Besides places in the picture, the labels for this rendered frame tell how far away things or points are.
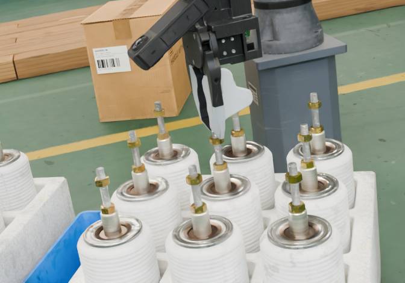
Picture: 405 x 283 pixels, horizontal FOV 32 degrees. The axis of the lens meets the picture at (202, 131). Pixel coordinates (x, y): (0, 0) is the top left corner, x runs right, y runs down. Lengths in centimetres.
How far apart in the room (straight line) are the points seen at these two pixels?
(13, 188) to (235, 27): 52
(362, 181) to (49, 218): 52
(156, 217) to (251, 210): 13
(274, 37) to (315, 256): 67
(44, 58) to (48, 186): 151
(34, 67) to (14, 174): 157
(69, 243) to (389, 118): 94
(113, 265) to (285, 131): 64
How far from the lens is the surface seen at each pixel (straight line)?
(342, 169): 102
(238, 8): 88
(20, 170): 120
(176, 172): 106
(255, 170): 103
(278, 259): 80
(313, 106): 101
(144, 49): 85
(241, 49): 88
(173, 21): 85
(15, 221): 116
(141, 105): 202
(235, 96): 89
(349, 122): 182
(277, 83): 137
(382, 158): 160
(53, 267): 118
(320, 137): 102
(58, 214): 125
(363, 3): 298
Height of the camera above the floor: 67
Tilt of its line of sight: 21 degrees down
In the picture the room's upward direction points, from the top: 9 degrees counter-clockwise
